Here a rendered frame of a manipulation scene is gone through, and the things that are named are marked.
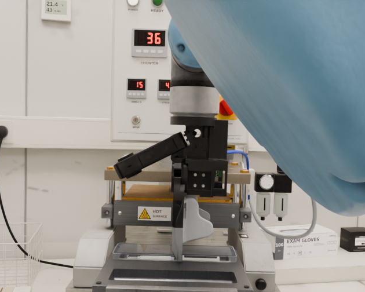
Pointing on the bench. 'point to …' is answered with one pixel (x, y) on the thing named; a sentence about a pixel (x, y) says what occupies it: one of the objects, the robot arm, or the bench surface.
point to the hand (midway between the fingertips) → (175, 246)
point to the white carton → (291, 249)
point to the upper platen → (164, 194)
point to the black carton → (357, 239)
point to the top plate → (154, 169)
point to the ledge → (328, 267)
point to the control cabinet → (150, 82)
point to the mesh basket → (18, 258)
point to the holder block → (172, 274)
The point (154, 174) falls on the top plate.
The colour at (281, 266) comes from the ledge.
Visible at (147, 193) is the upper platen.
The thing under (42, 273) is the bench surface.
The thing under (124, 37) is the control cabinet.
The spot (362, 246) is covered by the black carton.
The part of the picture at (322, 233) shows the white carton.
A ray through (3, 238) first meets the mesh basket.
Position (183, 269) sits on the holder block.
